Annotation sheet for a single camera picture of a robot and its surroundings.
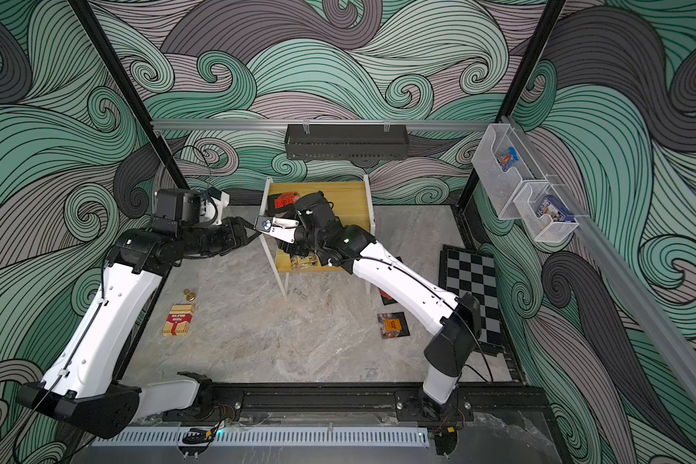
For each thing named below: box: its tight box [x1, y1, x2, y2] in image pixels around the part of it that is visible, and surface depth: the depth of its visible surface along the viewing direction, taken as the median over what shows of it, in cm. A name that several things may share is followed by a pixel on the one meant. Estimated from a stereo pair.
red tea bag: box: [274, 191, 301, 209], surface depth 78 cm
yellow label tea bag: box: [290, 252, 322, 271], surface depth 85 cm
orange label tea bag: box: [377, 311, 411, 340], surface depth 89 cm
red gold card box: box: [162, 303, 195, 337], surface depth 88 cm
